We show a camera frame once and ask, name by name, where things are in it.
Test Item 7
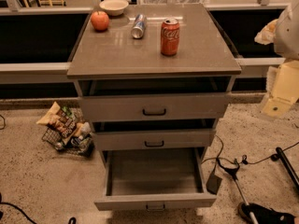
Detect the wire basket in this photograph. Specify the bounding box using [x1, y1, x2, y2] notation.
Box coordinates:
[42, 106, 94, 157]

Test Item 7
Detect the red coca-cola can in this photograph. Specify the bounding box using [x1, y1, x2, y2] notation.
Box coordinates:
[161, 18, 180, 56]

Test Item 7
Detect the black cable left floor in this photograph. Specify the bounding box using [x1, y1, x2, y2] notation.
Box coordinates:
[0, 192, 78, 224]

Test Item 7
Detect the white bowl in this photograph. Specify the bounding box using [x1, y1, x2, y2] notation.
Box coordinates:
[99, 0, 129, 16]

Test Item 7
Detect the grey drawer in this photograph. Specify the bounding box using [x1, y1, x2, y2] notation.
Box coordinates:
[94, 147, 216, 211]
[93, 119, 216, 150]
[78, 77, 231, 121]

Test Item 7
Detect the grey bottom drawer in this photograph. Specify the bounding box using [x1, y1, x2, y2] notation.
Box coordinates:
[94, 147, 216, 211]

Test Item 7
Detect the grey metal crutch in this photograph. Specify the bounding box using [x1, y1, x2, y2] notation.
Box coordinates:
[216, 158, 259, 224]

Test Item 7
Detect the red apple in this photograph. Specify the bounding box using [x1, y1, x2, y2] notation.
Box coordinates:
[91, 11, 109, 32]

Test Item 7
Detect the black cable right floor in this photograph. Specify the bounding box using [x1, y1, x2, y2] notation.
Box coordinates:
[201, 134, 299, 167]

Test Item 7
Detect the grey drawer cabinet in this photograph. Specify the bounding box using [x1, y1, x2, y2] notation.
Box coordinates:
[66, 3, 243, 161]

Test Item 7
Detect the grey top drawer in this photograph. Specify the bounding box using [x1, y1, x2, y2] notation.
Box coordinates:
[78, 77, 231, 121]

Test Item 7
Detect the grey middle drawer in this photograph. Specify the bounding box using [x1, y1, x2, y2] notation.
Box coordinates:
[93, 119, 216, 150]

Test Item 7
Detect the yellow brown snack bag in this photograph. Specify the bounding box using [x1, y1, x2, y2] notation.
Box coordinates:
[36, 102, 82, 144]

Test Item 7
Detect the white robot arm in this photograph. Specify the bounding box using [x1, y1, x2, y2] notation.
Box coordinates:
[254, 0, 299, 119]

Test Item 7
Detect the black shoe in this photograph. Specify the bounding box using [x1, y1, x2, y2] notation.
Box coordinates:
[237, 203, 299, 224]

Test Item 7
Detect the black pole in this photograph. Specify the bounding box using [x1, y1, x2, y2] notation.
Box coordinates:
[276, 147, 299, 190]

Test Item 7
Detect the black cable floor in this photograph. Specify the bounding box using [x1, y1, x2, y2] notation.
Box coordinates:
[0, 192, 78, 224]
[201, 134, 299, 167]

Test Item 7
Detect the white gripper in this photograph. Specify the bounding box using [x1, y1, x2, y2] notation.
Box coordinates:
[254, 20, 299, 119]

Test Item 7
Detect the black power adapter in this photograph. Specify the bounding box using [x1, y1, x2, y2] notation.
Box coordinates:
[206, 166, 222, 194]

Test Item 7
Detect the silver blue soda can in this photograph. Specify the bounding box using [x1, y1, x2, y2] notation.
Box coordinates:
[131, 14, 147, 39]

